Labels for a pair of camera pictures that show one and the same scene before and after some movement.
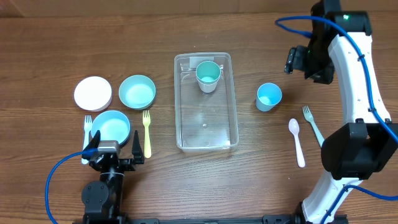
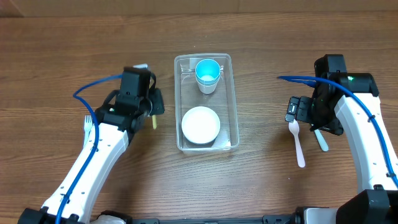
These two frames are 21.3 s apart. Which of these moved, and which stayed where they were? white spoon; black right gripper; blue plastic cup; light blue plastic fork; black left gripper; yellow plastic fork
Moved: yellow plastic fork; black left gripper; blue plastic cup; black right gripper
Stayed: white spoon; light blue plastic fork
